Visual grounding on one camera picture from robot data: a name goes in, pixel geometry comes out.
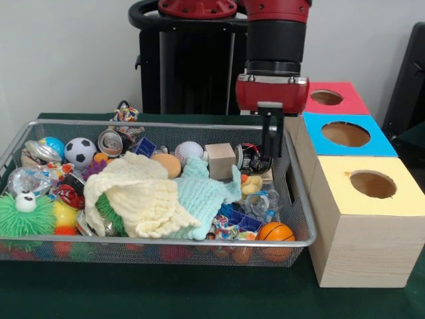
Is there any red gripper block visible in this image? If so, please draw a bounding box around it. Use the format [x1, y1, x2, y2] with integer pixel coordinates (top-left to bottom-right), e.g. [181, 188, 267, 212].
[235, 74, 310, 159]

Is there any crushed black drink can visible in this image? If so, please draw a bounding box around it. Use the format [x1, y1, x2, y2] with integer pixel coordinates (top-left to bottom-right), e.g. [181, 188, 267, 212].
[234, 143, 274, 173]

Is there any mint green cloth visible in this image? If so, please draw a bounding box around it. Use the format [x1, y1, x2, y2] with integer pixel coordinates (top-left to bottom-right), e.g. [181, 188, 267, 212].
[172, 156, 242, 241]

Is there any cream yellow cloth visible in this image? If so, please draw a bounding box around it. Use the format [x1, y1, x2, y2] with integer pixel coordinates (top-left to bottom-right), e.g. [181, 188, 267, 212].
[82, 151, 202, 239]

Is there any colourful knotted rope toy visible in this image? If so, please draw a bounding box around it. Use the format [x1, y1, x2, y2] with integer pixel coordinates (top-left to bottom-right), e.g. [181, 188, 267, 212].
[111, 101, 140, 123]

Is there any shallow metal mesh bin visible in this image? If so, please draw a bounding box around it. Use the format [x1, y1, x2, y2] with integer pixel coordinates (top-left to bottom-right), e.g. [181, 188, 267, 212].
[0, 119, 317, 268]

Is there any wooden box with three holes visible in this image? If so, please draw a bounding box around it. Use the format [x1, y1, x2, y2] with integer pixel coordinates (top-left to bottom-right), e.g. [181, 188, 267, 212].
[281, 80, 425, 289]

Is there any small yellow duck plush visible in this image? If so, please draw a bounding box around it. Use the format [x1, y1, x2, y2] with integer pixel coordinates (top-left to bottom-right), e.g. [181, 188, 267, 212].
[240, 174, 264, 195]

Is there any plain wooden cube block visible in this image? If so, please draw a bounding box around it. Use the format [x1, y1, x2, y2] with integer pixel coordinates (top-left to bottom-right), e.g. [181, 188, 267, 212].
[204, 142, 236, 180]

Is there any crushed clear water bottle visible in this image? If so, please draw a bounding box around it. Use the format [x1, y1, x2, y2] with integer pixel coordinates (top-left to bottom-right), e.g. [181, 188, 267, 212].
[242, 189, 282, 223]

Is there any white toy baseball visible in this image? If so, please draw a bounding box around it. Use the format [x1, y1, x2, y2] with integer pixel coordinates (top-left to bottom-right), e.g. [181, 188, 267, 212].
[175, 142, 204, 163]

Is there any orange toy basketball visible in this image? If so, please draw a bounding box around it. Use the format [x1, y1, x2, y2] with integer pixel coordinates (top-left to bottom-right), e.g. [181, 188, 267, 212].
[255, 221, 296, 241]

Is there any dark green table cloth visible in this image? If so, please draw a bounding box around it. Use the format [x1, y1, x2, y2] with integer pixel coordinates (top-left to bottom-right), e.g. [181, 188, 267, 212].
[0, 112, 425, 319]
[391, 128, 425, 161]

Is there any black upright panel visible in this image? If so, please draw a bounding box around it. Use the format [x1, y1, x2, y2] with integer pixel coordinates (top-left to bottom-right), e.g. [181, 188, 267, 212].
[381, 22, 425, 134]

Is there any small toy soccer ball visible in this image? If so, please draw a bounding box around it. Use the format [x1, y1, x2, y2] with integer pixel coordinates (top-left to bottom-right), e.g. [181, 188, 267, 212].
[64, 138, 97, 169]

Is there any green spiky ball with eyes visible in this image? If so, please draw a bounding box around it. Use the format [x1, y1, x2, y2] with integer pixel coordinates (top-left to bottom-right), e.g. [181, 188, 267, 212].
[0, 191, 56, 247]

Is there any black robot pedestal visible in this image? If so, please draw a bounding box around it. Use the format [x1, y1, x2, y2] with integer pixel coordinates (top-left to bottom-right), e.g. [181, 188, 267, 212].
[128, 0, 266, 116]

